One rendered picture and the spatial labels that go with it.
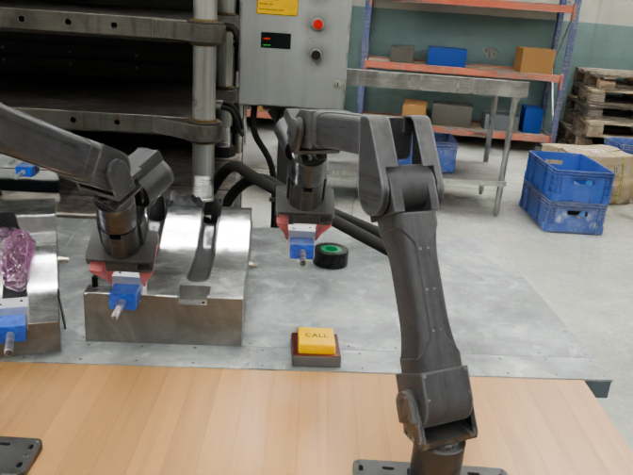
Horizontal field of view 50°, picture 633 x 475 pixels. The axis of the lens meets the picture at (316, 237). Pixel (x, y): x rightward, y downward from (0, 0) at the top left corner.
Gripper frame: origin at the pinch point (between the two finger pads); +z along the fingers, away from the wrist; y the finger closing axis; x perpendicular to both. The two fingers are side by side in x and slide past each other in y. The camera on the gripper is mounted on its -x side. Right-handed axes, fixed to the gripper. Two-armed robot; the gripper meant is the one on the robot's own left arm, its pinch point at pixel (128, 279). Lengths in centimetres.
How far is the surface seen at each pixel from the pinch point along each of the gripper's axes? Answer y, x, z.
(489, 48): -257, -554, 306
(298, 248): -28.1, -8.9, 0.2
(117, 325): 1.6, 5.4, 5.8
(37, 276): 17.5, -5.0, 7.5
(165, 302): -6.3, 3.0, 1.6
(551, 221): -214, -227, 222
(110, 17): 20, -87, 7
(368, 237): -47, -35, 27
